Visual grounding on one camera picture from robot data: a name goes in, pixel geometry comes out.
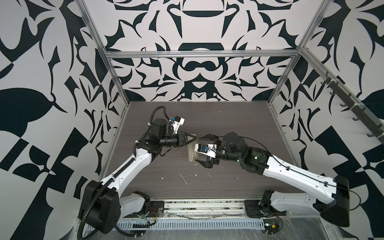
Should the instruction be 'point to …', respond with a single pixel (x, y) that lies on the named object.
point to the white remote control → (192, 155)
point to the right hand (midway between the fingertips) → (199, 146)
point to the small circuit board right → (271, 226)
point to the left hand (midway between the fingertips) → (197, 136)
